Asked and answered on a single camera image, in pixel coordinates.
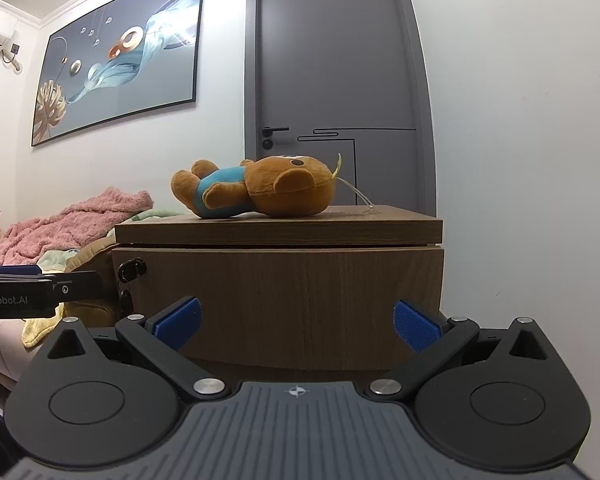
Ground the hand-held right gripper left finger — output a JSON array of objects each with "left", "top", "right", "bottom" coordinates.
[{"left": 45, "top": 296, "right": 230, "bottom": 402}]

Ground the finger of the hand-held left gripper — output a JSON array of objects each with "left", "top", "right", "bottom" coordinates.
[
  {"left": 55, "top": 270, "right": 104, "bottom": 307},
  {"left": 0, "top": 265, "right": 56, "bottom": 281}
]

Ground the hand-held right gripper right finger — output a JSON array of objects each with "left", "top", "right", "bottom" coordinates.
[{"left": 369, "top": 300, "right": 551, "bottom": 403}]

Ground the wooden drawer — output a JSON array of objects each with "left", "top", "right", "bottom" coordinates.
[{"left": 111, "top": 243, "right": 445, "bottom": 374}]

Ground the brown teddy bear blue shirt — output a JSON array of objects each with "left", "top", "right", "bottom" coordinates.
[{"left": 170, "top": 152, "right": 344, "bottom": 220}]

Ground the yellow blanket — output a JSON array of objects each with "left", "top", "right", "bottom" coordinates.
[{"left": 22, "top": 304, "right": 65, "bottom": 349}]

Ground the pink bed mattress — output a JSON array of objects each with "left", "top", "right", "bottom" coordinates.
[{"left": 0, "top": 318, "right": 33, "bottom": 393}]

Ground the pink fluffy blanket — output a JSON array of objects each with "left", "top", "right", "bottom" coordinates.
[{"left": 0, "top": 186, "right": 155, "bottom": 266}]

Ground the wooden nightstand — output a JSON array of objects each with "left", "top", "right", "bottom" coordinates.
[{"left": 111, "top": 205, "right": 446, "bottom": 376}]

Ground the grey door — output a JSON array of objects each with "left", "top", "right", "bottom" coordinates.
[{"left": 245, "top": 0, "right": 437, "bottom": 216}]

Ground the clear suction cup string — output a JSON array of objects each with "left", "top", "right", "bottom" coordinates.
[{"left": 340, "top": 177, "right": 382, "bottom": 214}]

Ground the wall plug with cable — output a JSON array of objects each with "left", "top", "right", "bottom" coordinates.
[{"left": 2, "top": 42, "right": 23, "bottom": 74}]

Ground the framed wall painting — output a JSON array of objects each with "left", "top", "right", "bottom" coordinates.
[{"left": 31, "top": 0, "right": 207, "bottom": 148}]

